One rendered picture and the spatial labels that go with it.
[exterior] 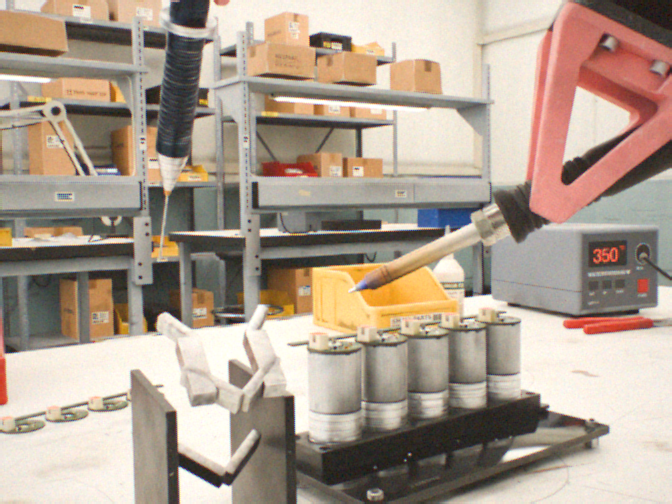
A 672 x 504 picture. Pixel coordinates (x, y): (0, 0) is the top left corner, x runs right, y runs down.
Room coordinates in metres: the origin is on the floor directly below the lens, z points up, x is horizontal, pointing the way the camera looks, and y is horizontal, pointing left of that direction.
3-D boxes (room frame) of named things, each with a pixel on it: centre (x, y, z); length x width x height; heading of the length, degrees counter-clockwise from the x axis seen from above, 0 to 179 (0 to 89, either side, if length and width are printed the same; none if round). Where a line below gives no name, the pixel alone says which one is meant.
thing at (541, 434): (0.36, -0.05, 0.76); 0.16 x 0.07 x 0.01; 128
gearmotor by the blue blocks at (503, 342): (0.40, -0.09, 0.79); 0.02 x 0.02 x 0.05
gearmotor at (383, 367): (0.35, -0.02, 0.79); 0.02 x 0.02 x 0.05
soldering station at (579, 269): (0.86, -0.27, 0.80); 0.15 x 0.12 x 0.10; 24
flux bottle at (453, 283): (0.81, -0.12, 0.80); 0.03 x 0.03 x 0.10
